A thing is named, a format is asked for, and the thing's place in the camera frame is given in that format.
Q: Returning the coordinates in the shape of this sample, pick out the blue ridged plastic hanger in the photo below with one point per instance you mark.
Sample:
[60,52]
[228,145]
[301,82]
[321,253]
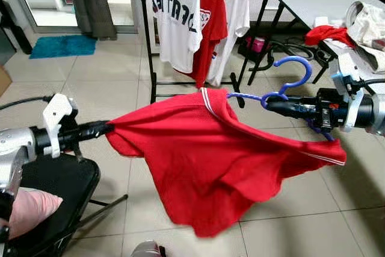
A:
[293,59]

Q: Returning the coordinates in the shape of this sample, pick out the red shirt white striped trim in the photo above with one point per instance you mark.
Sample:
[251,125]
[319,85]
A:
[210,161]

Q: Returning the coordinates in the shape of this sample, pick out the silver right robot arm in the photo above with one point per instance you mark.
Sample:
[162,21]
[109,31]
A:
[376,112]

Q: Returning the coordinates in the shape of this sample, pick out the black folding chair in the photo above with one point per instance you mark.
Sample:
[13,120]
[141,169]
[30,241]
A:
[60,179]

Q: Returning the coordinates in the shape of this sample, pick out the pink bag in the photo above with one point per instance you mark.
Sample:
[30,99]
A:
[260,44]

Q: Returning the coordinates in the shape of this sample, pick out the red cloth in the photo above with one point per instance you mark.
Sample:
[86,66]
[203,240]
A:
[328,34]

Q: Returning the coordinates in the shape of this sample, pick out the teal floor mat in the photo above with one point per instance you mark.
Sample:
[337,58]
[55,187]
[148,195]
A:
[63,46]

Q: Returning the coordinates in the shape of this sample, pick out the pink pillow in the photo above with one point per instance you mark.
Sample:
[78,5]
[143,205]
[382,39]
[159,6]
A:
[30,209]

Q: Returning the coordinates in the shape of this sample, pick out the brown cardboard box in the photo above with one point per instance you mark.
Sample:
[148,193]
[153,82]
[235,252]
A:
[4,81]

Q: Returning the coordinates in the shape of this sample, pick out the steel and black clothes rack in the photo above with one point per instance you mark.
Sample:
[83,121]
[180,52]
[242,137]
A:
[147,40]

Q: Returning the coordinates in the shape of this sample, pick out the white folding table black legs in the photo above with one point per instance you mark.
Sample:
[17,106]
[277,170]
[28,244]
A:
[313,7]

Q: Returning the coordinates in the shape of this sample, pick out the red shirt with white logo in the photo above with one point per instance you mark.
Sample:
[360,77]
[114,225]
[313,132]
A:
[213,28]

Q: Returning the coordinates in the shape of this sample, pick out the plain white shirt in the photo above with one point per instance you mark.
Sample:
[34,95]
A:
[237,10]

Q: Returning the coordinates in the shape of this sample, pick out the white jersey with dark letters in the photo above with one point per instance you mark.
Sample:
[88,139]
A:
[177,34]

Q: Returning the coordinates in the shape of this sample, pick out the grey tied curtain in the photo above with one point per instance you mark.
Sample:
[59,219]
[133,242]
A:
[90,4]

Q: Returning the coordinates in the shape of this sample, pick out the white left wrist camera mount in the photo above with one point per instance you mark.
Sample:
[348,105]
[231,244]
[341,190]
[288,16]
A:
[59,109]

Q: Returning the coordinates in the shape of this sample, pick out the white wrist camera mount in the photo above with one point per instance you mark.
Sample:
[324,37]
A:
[59,109]
[349,67]

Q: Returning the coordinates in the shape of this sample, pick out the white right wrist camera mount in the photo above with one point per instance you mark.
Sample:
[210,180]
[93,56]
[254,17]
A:
[349,67]

